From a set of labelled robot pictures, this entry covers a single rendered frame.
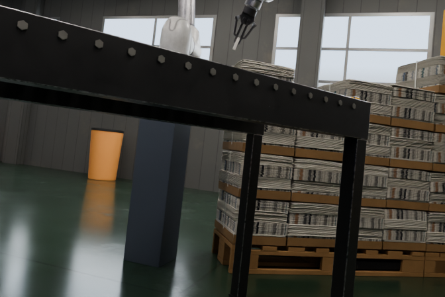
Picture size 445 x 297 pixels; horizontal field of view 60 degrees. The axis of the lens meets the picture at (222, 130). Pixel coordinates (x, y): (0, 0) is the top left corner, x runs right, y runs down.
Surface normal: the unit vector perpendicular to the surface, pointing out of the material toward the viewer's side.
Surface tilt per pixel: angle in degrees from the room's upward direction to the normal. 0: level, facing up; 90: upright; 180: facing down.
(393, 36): 90
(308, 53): 90
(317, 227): 90
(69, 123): 90
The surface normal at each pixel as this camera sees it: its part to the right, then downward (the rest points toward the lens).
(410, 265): 0.26, -0.02
